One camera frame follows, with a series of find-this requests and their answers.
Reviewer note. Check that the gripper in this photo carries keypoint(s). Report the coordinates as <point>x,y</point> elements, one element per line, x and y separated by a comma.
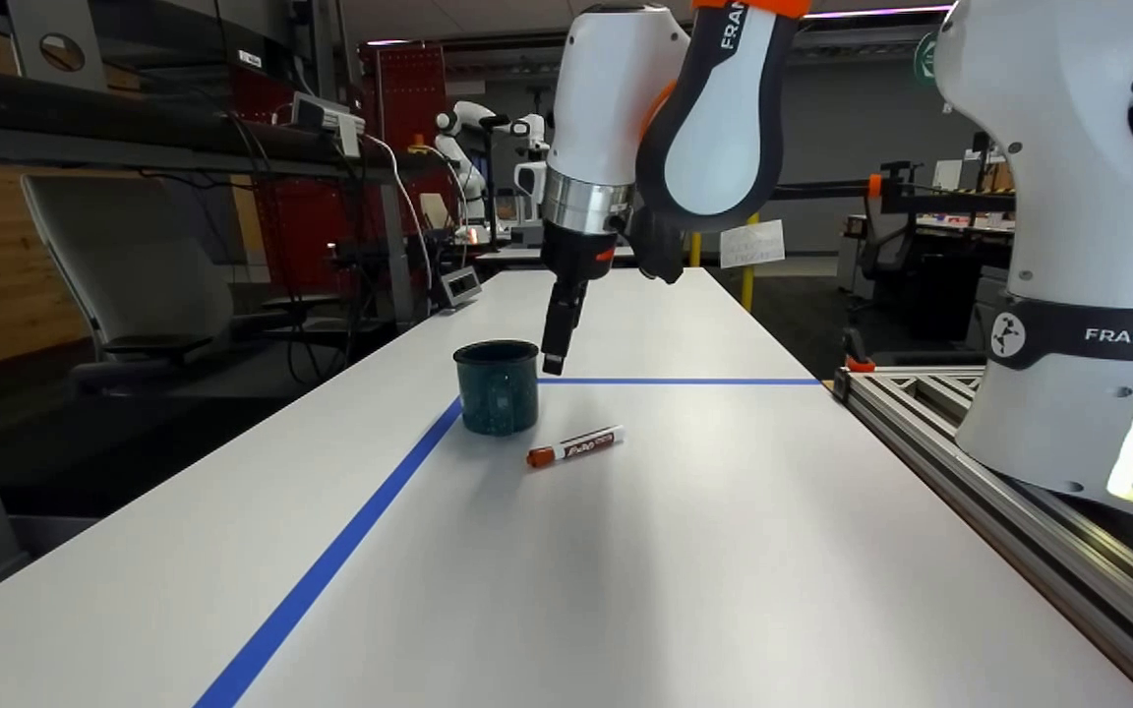
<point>574,256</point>

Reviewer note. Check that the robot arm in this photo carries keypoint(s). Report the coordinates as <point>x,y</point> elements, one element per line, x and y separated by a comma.
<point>1068,197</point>

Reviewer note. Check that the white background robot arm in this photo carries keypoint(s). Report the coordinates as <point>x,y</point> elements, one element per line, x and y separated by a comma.
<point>463,157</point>

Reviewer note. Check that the white marker with orange cap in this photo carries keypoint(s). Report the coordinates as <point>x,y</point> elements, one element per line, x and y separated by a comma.
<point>581,444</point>

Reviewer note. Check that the small grey display device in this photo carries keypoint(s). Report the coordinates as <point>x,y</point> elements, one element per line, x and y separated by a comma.
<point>460,285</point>

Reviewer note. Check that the dark green speckled mug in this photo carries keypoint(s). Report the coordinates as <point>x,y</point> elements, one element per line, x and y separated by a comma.
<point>498,393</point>

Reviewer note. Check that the white paper sign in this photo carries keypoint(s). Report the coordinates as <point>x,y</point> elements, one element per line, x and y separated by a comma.
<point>752,244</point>

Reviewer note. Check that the red pegboard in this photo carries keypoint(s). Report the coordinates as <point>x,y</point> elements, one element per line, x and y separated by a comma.
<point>409,93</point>

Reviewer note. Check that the white power box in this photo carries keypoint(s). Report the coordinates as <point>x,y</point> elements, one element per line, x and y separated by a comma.
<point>328,116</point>

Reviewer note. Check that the orange and black clamp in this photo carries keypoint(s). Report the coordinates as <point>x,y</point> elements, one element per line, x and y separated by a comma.
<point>857,354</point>

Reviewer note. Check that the black office chair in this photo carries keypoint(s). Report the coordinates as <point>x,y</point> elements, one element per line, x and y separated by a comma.
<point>881,246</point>

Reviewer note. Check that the black bar with orange clamp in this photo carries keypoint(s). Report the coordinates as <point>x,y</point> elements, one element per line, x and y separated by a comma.
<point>921,195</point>

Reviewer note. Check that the long blue tape strip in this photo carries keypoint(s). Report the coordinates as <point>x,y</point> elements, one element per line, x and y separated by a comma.
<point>330,560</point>

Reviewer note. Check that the green round sign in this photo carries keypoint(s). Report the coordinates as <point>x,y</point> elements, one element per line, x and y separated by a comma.
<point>924,59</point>

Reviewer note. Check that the grey chair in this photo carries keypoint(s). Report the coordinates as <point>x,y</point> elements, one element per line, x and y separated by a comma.
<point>134,265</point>

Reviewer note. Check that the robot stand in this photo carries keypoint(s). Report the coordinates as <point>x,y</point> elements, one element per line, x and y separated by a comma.
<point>999,462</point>

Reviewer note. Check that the dark metal shelf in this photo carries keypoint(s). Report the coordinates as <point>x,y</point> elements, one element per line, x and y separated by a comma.
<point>114,123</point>

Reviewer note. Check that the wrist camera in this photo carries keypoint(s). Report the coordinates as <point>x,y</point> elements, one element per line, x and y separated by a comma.
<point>657,251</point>

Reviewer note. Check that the yellow post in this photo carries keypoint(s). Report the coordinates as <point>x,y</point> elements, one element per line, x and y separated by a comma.
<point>749,285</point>
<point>694,251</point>

